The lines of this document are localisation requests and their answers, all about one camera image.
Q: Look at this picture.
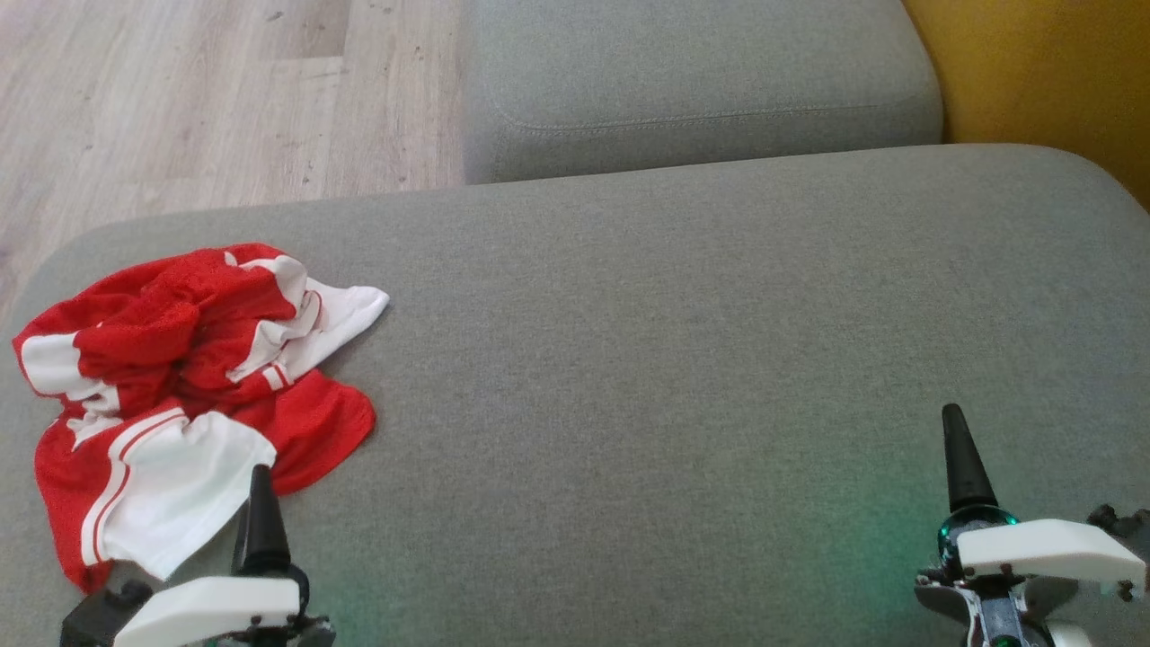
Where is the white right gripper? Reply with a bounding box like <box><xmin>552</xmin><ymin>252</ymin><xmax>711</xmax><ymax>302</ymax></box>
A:
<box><xmin>915</xmin><ymin>404</ymin><xmax>1146</xmax><ymax>647</ymax></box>

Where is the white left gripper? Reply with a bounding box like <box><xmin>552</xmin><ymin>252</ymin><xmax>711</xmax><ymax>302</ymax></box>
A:
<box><xmin>114</xmin><ymin>465</ymin><xmax>335</xmax><ymax>647</ymax></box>

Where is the red white basketball jersey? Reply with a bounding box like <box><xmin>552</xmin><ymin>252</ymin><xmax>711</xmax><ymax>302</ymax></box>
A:
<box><xmin>34</xmin><ymin>280</ymin><xmax>392</xmax><ymax>594</ymax></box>

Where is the grey fabric sofa seat cushion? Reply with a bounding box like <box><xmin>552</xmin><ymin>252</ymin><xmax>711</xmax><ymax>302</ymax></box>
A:
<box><xmin>0</xmin><ymin>144</ymin><xmax>1150</xmax><ymax>647</ymax></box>

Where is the grey fabric sofa block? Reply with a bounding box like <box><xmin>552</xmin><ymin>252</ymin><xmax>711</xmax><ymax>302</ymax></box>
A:
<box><xmin>463</xmin><ymin>0</ymin><xmax>944</xmax><ymax>185</ymax></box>

